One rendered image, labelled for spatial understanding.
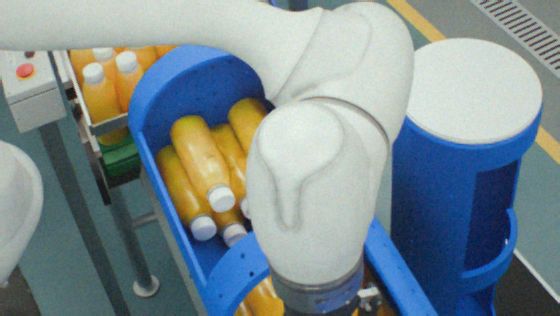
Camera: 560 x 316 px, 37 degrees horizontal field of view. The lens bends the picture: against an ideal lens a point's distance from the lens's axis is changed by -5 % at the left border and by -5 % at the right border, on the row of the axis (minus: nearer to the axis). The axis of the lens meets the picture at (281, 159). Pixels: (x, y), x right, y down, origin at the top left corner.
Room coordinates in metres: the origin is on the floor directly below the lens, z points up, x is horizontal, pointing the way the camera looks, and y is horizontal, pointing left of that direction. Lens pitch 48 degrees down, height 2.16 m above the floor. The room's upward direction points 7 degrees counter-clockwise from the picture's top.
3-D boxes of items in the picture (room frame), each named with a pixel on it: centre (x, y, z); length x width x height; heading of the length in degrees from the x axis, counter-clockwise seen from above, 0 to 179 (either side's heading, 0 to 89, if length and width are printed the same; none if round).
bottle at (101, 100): (1.26, 0.34, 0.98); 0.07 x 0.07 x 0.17
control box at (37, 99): (1.30, 0.48, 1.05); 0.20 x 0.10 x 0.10; 17
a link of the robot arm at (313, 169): (0.49, -0.02, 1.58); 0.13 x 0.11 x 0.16; 156
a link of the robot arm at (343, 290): (0.48, -0.02, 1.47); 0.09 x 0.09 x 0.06
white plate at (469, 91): (1.14, -0.36, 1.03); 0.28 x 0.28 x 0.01
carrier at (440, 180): (1.14, -0.36, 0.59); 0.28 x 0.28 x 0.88
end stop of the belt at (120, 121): (1.27, 0.17, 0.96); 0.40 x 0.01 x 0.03; 107
